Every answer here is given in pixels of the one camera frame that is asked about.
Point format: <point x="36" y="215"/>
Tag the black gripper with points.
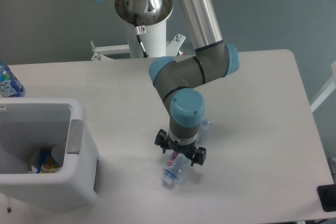
<point x="185" y="146"/>

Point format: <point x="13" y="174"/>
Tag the crushed clear plastic bottle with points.
<point x="177" y="164"/>

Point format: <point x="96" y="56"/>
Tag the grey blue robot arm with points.
<point x="176" y="81"/>

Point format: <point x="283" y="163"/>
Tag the white trash can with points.
<point x="27" y="125"/>

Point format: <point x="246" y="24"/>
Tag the colourful snack wrapper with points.
<point x="47" y="164"/>

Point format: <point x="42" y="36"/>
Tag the black device at table edge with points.
<point x="327" y="197"/>

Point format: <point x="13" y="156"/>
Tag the blue labelled water bottle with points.
<point x="11" y="87"/>

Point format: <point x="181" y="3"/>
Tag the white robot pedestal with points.
<point x="153" y="41"/>

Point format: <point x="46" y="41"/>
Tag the white frame at right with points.
<point x="324" y="91"/>

